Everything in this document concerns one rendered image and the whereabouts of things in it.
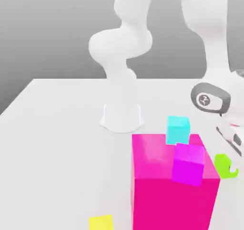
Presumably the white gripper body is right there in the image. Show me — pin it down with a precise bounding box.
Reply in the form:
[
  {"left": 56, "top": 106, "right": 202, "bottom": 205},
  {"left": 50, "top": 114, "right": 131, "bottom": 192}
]
[{"left": 213, "top": 126, "right": 244, "bottom": 164}]

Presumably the small green cube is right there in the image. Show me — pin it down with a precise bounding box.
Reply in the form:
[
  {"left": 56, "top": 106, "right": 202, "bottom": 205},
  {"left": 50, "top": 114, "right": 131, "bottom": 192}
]
[{"left": 213, "top": 153, "right": 239, "bottom": 180}]

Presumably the small magenta cube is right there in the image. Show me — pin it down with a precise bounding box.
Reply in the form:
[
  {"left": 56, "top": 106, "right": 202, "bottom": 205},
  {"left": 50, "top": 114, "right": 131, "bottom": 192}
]
[{"left": 171, "top": 142, "right": 205, "bottom": 187}]

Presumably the small cyan cube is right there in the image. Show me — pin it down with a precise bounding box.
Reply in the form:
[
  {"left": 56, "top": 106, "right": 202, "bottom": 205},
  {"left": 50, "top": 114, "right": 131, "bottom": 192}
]
[{"left": 165, "top": 115, "right": 191, "bottom": 145}]

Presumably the small yellow cube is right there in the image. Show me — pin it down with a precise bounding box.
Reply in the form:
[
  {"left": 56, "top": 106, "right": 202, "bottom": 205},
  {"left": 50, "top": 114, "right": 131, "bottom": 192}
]
[{"left": 89, "top": 214, "right": 114, "bottom": 230}]

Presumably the large pink box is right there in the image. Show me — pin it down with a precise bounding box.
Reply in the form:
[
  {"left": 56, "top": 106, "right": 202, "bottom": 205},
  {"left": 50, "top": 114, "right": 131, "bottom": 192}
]
[{"left": 131, "top": 133, "right": 221, "bottom": 230}]

